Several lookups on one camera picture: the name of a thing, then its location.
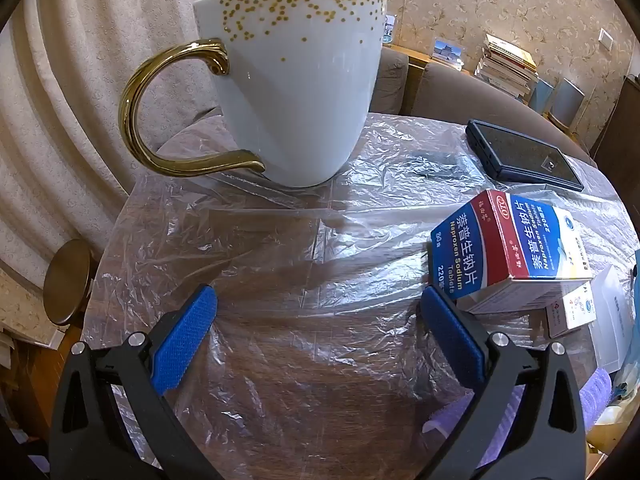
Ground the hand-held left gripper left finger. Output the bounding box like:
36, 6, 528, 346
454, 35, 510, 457
48, 284, 221, 480

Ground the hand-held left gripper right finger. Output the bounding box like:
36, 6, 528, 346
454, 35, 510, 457
419, 286, 588, 480

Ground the white translucent plastic box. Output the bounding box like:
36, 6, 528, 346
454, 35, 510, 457
587, 264, 638, 373

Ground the blue and red medicine box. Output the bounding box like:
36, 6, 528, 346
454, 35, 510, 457
431, 190, 594, 315

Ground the small white medicine box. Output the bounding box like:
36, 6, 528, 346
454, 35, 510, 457
547, 280, 598, 339

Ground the round wooden stool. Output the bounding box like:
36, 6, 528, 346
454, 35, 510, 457
43, 238, 96, 326

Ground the purple hair roller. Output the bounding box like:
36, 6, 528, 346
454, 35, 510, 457
422, 367, 612, 436

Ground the black phone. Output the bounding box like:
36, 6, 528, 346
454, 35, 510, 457
466, 119, 585, 192

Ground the brown sofa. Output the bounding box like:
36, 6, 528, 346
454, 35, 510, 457
369, 47, 596, 166

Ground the grey box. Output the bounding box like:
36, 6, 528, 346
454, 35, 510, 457
552, 77, 586, 125
530, 78, 555, 113

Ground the beige patterned curtain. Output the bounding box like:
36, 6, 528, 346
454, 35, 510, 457
0, 0, 261, 281

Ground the dark wooden cabinet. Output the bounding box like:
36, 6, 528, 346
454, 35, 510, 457
595, 75, 640, 171

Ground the stack of books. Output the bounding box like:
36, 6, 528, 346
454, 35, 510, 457
474, 33, 540, 106

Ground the building photo postcard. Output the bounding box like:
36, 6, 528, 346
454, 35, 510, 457
432, 38, 467, 71

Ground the white mug with gold handle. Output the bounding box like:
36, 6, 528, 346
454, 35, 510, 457
118, 0, 389, 189

